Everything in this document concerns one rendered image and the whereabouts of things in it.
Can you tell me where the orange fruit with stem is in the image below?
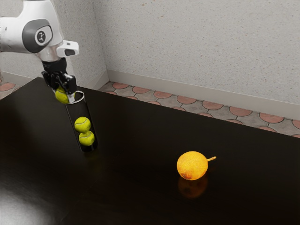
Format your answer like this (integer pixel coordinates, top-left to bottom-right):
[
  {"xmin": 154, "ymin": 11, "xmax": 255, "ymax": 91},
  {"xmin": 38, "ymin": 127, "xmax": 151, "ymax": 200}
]
[{"xmin": 176, "ymin": 150, "xmax": 217, "ymax": 181}]

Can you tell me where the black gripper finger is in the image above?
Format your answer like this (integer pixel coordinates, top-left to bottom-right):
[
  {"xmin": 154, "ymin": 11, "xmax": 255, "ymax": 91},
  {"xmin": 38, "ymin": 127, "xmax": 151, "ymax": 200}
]
[
  {"xmin": 59, "ymin": 73, "xmax": 78, "ymax": 96},
  {"xmin": 41, "ymin": 70, "xmax": 60, "ymax": 91}
]

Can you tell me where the yellow-green tennis ball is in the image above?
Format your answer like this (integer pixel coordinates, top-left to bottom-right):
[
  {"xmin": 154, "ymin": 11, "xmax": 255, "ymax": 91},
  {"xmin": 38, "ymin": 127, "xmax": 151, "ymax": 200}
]
[
  {"xmin": 55, "ymin": 86, "xmax": 76, "ymax": 105},
  {"xmin": 74, "ymin": 116, "xmax": 91, "ymax": 134},
  {"xmin": 78, "ymin": 130, "xmax": 96, "ymax": 147}
]

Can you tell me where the clear tennis ball tube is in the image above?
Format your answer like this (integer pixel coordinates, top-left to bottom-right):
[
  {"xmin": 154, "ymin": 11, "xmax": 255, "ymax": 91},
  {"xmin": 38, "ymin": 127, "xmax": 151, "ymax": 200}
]
[{"xmin": 65, "ymin": 90, "xmax": 99, "ymax": 153}]

